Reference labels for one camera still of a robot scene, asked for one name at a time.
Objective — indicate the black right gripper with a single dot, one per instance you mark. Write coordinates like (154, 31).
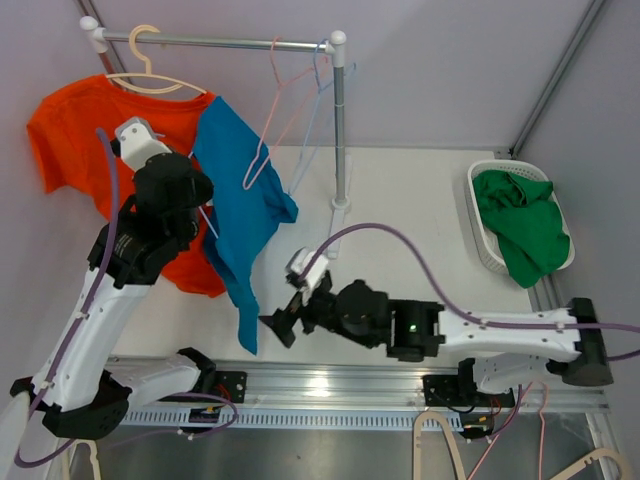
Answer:
(282, 321)

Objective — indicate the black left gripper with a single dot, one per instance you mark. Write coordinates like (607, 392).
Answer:
(201, 187)

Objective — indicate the blue t shirt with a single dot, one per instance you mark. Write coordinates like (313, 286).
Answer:
(248, 206)

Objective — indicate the light blue wire hanger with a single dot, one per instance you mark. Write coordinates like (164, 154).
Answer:
(304, 159)

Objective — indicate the green t shirt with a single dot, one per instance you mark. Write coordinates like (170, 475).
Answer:
(526, 221)

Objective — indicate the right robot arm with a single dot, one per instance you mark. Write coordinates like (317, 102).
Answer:
(498, 351)

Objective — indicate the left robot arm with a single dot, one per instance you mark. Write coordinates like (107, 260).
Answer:
(78, 397)

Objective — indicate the cream plastic hanger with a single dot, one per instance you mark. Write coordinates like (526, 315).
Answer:
(169, 84)

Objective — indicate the cream hanger bottom left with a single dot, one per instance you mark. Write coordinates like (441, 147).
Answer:
(80, 451)

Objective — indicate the cream hanger bottom right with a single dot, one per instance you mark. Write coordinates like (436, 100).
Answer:
(591, 458)

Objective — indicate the white clothes rack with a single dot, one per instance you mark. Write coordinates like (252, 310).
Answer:
(100, 39)

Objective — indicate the white perforated basket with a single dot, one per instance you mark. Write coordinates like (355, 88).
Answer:
(486, 241)

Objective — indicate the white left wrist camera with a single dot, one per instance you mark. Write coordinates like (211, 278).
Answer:
(135, 143)

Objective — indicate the aluminium mounting rail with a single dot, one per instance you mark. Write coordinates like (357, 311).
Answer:
(290, 396)

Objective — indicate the pink wire hanger below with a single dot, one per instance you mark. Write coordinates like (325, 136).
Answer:
(492, 443)

